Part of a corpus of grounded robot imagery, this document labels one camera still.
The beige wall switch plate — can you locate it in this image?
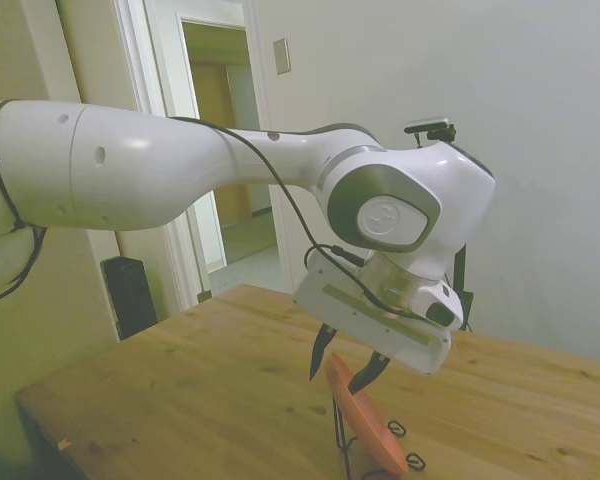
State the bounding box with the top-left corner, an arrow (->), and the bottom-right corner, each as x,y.
271,37 -> 292,77

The orange plate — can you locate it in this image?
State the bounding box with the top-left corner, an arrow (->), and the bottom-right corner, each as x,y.
324,351 -> 411,474

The brown wooden door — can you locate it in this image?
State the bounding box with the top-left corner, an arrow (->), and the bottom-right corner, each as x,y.
192,60 -> 255,227

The black camera on stand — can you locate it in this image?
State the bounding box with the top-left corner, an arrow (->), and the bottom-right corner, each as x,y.
403,115 -> 458,148

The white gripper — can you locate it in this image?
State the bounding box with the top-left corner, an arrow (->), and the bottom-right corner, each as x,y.
293,248 -> 454,394

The black tripod stand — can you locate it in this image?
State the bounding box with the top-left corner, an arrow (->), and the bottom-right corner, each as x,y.
448,243 -> 476,334

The white door frame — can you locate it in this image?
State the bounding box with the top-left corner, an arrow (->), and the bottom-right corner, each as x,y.
110,0 -> 302,312

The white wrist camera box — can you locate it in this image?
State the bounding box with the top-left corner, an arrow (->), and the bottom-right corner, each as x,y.
413,281 -> 465,332

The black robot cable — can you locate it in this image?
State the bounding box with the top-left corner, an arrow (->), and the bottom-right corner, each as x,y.
0,93 -> 431,322

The black wire plate rack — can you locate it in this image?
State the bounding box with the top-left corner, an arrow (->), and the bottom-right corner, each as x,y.
331,393 -> 427,480

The black tower box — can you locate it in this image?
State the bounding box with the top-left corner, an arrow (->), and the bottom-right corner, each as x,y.
101,255 -> 159,342

